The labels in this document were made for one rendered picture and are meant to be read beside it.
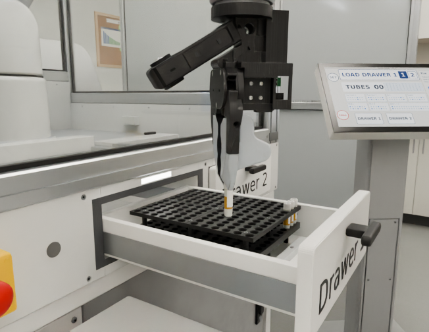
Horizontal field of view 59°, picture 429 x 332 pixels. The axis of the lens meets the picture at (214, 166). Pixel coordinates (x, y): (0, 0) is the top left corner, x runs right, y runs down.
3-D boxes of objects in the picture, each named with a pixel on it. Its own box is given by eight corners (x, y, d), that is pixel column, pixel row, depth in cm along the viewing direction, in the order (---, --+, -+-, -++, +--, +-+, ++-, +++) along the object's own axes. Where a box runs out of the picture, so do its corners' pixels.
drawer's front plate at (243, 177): (270, 190, 108) (271, 151, 106) (215, 217, 84) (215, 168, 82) (264, 189, 109) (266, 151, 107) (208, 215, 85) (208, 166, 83)
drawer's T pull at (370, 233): (381, 230, 53) (381, 221, 53) (370, 248, 47) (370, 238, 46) (354, 226, 55) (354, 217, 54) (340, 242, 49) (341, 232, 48)
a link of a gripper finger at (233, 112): (243, 155, 42) (243, 74, 41) (229, 155, 42) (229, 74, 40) (231, 150, 47) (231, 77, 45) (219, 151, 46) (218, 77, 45)
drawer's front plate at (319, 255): (365, 252, 65) (370, 190, 63) (308, 345, 41) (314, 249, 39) (354, 250, 66) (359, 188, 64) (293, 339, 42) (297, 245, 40)
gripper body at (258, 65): (291, 115, 44) (297, 3, 41) (219, 116, 42) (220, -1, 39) (267, 111, 51) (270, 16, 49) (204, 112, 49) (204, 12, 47)
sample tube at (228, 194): (231, 213, 49) (231, 178, 48) (234, 217, 48) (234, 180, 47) (222, 214, 49) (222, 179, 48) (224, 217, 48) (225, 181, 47)
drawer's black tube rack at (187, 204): (299, 242, 65) (301, 205, 64) (252, 284, 51) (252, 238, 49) (193, 219, 77) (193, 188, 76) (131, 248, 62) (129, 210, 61)
